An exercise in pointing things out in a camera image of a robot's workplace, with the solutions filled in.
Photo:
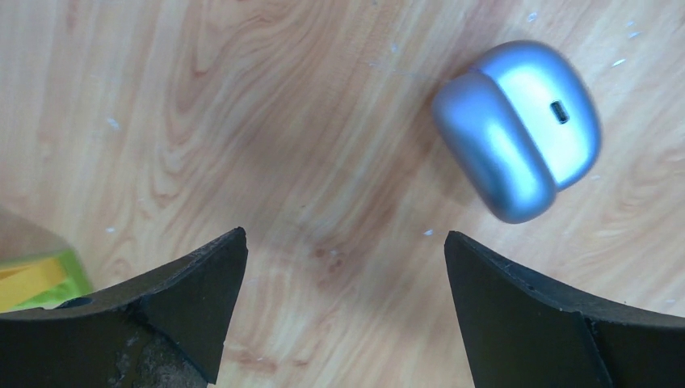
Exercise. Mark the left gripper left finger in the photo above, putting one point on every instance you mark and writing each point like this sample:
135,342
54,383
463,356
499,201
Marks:
164,328

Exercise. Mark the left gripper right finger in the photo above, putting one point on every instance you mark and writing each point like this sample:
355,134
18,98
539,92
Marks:
521,328

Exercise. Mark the lavender oval charging case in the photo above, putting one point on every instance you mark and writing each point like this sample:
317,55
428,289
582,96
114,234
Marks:
522,125

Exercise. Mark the yellow green toy block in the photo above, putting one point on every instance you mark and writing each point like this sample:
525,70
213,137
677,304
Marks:
43,280

